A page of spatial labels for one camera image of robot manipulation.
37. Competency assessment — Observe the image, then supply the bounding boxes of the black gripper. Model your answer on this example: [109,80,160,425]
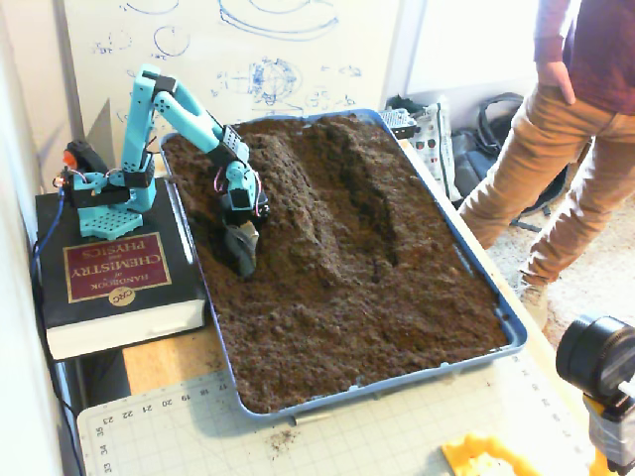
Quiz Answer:
[220,194,272,278]

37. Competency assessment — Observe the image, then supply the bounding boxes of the brown soil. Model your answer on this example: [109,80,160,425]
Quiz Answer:
[162,112,510,416]

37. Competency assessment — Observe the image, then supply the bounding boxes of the maroon sleeved person forearm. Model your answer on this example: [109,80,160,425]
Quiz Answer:
[533,0,586,65]

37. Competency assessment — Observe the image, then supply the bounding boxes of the bare person hand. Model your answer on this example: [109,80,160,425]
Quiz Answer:
[537,60,579,106]

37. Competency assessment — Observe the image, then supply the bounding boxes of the black chemistry physics handbook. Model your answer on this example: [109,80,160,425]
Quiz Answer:
[34,177,208,362]

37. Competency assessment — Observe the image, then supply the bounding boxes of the black orange clamp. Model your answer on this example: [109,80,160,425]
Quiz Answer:
[63,140,108,175]

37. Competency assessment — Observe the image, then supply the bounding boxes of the spilled soil crumbs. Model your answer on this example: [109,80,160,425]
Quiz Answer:
[267,428,300,450]

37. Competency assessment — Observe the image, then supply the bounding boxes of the black vented device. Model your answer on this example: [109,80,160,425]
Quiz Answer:
[379,107,421,140]

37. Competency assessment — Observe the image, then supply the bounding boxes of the whiteboard with blue sketches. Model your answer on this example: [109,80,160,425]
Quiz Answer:
[62,0,403,145]

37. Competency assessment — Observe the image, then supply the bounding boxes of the pale green cutting mat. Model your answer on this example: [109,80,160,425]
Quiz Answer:
[76,346,596,476]

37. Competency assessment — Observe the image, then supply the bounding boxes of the white electronics box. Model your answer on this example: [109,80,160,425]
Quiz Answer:
[409,101,462,202]

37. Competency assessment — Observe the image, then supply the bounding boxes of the blue plastic tray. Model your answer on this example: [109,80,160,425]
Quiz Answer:
[158,107,530,423]

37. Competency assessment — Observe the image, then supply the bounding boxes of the black backpack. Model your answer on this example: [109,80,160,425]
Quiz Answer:
[450,92,572,214]

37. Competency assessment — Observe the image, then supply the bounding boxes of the white shoe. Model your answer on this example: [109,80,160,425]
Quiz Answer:
[515,272,551,332]

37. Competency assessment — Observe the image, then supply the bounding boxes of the yellow plastic part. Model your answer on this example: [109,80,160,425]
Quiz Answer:
[441,432,550,476]

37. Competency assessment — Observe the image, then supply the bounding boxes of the person in tan trousers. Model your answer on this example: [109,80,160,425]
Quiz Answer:
[458,0,635,289]

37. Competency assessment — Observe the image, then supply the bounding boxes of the yellow grey lens stand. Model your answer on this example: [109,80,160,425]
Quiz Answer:
[580,386,635,476]

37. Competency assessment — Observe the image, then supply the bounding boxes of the blue cable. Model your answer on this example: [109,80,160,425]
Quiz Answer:
[29,190,68,298]

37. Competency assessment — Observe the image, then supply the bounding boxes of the black cable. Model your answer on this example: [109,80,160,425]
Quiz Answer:
[29,277,85,476]

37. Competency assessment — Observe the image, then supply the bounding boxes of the black camera lens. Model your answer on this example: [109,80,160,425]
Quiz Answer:
[555,313,635,398]

